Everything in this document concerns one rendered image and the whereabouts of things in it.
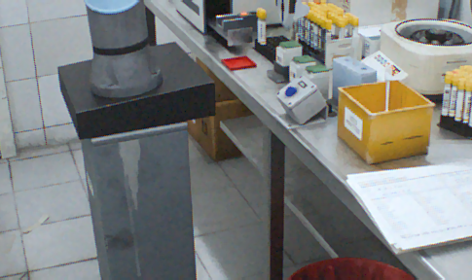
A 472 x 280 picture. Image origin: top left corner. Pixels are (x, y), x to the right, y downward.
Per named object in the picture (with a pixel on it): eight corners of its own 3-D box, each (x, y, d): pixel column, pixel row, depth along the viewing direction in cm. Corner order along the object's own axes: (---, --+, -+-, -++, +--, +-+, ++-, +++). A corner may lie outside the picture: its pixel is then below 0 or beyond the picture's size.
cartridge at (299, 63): (289, 85, 160) (289, 56, 157) (308, 82, 161) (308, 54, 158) (296, 90, 156) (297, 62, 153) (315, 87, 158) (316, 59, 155)
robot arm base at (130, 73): (103, 105, 136) (95, 57, 131) (82, 82, 148) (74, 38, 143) (173, 85, 142) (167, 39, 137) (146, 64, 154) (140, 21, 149)
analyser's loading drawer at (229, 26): (203, 24, 196) (202, 7, 194) (225, 21, 198) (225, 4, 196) (228, 46, 179) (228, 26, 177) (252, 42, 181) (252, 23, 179)
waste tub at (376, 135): (335, 135, 136) (337, 87, 131) (394, 124, 139) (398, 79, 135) (367, 165, 124) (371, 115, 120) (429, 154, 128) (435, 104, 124)
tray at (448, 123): (472, 140, 133) (473, 128, 131) (435, 124, 139) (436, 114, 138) (519, 117, 142) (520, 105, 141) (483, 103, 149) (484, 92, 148)
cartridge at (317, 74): (301, 94, 154) (302, 66, 151) (320, 91, 156) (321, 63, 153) (309, 101, 151) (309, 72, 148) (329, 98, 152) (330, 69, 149)
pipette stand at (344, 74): (325, 103, 150) (327, 59, 145) (351, 97, 152) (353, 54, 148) (352, 121, 141) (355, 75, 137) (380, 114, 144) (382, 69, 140)
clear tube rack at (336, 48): (290, 44, 185) (290, 18, 182) (323, 40, 188) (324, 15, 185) (325, 69, 168) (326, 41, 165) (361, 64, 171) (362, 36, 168)
